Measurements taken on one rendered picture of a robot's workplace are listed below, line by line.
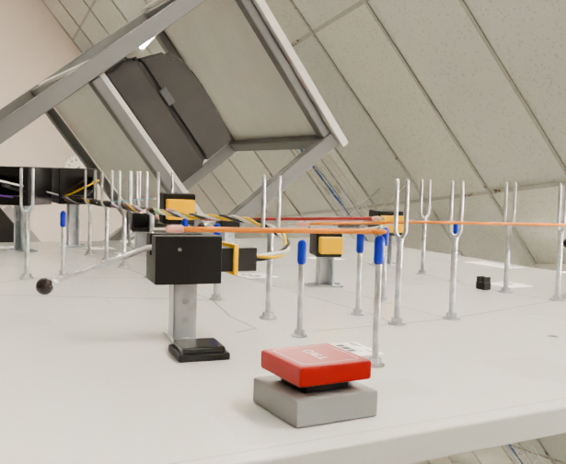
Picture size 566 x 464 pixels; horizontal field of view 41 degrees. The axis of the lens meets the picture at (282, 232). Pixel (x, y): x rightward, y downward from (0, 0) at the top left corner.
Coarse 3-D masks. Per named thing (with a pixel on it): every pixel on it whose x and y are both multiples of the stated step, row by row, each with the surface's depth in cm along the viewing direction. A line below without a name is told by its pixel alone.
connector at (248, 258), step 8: (224, 248) 64; (232, 248) 64; (240, 248) 64; (248, 248) 65; (256, 248) 65; (224, 256) 64; (232, 256) 64; (240, 256) 65; (248, 256) 65; (256, 256) 65; (224, 264) 64; (232, 264) 64; (240, 264) 65; (248, 264) 65; (256, 264) 65
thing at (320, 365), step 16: (272, 352) 46; (288, 352) 46; (304, 352) 46; (320, 352) 47; (336, 352) 47; (272, 368) 46; (288, 368) 44; (304, 368) 43; (320, 368) 43; (336, 368) 44; (352, 368) 44; (368, 368) 45; (288, 384) 46; (304, 384) 43; (320, 384) 43; (336, 384) 45
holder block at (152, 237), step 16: (160, 240) 61; (176, 240) 62; (192, 240) 62; (208, 240) 63; (160, 256) 61; (176, 256) 62; (192, 256) 62; (208, 256) 63; (160, 272) 61; (176, 272) 62; (192, 272) 62; (208, 272) 63
